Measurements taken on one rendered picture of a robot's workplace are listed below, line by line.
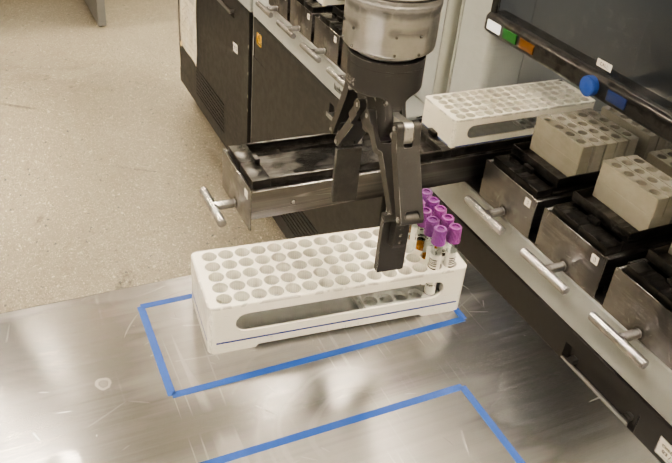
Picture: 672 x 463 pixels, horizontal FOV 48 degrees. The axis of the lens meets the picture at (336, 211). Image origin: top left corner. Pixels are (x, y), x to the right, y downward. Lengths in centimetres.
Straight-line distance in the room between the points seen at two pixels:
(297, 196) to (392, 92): 45
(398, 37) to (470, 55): 75
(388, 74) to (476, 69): 72
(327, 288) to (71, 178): 201
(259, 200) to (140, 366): 39
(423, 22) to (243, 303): 33
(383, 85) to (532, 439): 37
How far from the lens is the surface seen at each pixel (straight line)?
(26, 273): 232
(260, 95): 224
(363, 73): 71
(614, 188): 116
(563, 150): 122
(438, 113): 126
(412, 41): 69
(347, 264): 83
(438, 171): 123
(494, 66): 140
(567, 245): 113
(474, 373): 82
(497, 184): 124
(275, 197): 111
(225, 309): 77
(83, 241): 241
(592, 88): 113
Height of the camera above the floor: 138
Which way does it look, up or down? 33 degrees down
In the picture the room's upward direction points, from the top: 6 degrees clockwise
